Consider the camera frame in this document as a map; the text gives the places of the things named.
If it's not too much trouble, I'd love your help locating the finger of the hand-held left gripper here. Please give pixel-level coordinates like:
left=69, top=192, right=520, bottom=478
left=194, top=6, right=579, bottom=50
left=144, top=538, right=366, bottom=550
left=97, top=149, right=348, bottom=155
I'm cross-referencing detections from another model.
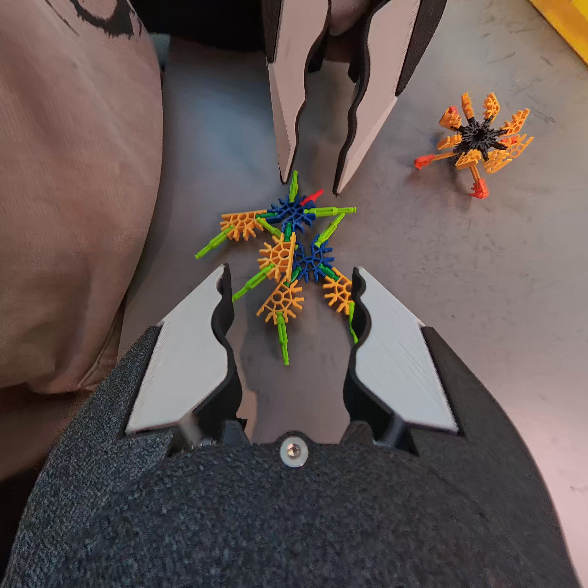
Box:
left=333, top=0, right=421, bottom=197
left=267, top=0, right=330, bottom=184

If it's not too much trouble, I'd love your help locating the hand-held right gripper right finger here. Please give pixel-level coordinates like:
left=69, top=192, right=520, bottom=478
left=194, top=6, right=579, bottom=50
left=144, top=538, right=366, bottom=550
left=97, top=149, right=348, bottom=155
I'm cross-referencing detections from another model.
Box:
left=342, top=266, right=460, bottom=449

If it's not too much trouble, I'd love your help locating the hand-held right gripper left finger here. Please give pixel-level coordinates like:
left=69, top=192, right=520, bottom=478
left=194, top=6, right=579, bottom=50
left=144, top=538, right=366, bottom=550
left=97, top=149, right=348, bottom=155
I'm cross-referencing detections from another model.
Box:
left=125, top=263, right=243, bottom=448

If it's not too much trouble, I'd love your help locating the yellow black toy wheel assembly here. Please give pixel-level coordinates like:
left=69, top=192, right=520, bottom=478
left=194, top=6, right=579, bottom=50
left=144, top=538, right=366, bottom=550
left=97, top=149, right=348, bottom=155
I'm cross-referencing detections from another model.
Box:
left=413, top=92, right=535, bottom=199

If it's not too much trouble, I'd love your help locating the small blue green toy assembly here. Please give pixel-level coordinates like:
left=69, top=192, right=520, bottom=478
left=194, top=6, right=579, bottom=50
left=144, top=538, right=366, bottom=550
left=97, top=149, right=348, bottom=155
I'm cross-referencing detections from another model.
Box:
left=256, top=213, right=360, bottom=367

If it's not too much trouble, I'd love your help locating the large blue green toy assembly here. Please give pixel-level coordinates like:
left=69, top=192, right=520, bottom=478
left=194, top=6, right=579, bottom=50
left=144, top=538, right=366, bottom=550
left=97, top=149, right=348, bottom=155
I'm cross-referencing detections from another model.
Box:
left=194, top=170, right=357, bottom=302

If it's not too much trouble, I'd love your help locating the person's left forearm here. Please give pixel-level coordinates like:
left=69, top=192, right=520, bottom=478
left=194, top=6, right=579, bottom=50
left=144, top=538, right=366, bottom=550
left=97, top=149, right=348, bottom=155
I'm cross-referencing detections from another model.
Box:
left=131, top=0, right=268, bottom=51

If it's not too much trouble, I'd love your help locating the grey desk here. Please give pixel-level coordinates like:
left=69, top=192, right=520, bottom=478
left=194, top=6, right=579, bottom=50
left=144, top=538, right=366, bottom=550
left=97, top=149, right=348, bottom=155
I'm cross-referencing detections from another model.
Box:
left=117, top=0, right=588, bottom=588

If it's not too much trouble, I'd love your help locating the yellow plastic bin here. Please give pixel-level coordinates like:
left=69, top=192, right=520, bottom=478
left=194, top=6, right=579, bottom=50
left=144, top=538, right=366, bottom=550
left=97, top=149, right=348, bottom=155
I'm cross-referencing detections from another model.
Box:
left=528, top=0, right=588, bottom=70

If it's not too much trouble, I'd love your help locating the person's torso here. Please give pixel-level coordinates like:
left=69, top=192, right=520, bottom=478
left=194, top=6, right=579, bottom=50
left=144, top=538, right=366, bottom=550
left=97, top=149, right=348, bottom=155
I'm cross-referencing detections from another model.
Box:
left=0, top=0, right=164, bottom=478

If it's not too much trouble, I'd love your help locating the dark cloth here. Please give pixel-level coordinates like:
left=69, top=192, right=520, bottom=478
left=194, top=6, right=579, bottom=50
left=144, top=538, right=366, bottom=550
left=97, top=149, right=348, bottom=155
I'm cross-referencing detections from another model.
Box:
left=0, top=469, right=44, bottom=570

